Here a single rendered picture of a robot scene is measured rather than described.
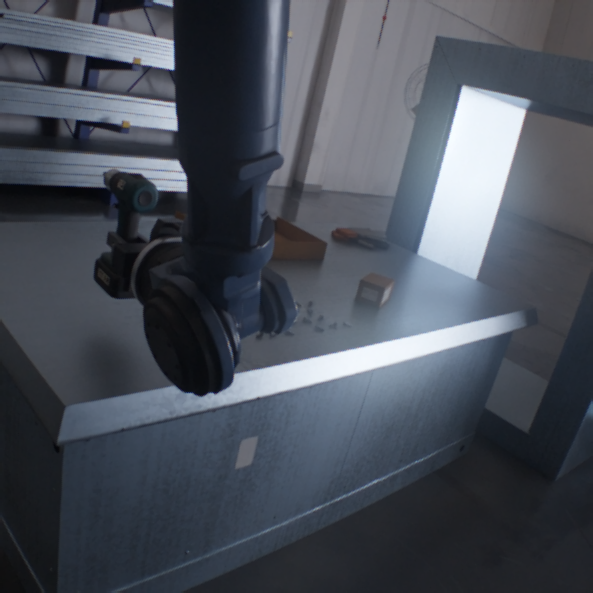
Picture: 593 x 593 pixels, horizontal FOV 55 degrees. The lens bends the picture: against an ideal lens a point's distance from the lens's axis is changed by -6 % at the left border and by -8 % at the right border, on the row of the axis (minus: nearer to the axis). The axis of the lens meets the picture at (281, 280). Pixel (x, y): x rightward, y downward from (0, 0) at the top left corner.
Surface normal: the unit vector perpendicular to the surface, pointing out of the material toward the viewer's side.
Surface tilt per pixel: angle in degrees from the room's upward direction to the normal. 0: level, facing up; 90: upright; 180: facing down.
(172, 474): 90
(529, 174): 90
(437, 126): 90
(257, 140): 102
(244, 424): 90
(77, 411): 67
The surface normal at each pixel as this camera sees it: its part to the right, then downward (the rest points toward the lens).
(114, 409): 0.69, -0.02
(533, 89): -0.76, 0.04
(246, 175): 0.62, 0.54
